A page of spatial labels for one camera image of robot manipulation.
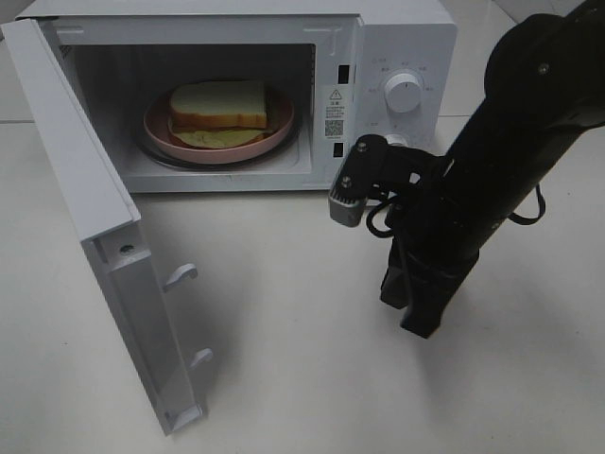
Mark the white warning label sticker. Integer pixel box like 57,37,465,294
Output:
320,84,350,141

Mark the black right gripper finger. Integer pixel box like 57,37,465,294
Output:
400,285,454,339
380,257,408,309

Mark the white bread sandwich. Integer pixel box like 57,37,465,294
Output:
167,80,271,149

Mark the pink round plate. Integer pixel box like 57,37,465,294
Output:
143,89,297,166

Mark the white upper power knob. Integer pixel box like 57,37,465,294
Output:
384,71,423,114

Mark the white microwave door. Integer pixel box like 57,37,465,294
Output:
2,19,202,435

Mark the white microwave oven body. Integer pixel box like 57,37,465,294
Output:
12,1,457,193

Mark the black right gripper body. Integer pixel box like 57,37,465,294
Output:
377,145,480,300

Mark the glass microwave turntable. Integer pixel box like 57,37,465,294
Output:
132,85,301,171

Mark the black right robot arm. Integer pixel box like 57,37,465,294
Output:
381,1,604,338

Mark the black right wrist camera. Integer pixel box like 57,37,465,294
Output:
328,134,388,227

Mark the white timer knob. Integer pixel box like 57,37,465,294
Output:
385,133,408,147

